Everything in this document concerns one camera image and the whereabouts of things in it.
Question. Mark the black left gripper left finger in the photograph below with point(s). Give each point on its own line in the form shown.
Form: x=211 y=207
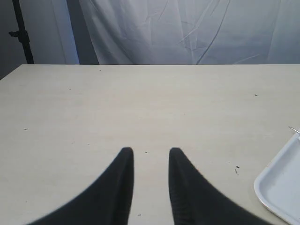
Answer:
x=107 y=201

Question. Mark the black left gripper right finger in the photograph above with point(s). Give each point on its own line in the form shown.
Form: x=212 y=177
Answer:
x=195 y=201

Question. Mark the white plastic tray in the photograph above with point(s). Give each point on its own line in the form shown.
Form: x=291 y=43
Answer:
x=278 y=185

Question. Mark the white backdrop cloth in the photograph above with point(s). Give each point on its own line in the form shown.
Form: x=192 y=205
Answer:
x=178 y=31

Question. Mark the black light stand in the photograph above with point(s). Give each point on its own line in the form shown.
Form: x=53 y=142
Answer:
x=21 y=34

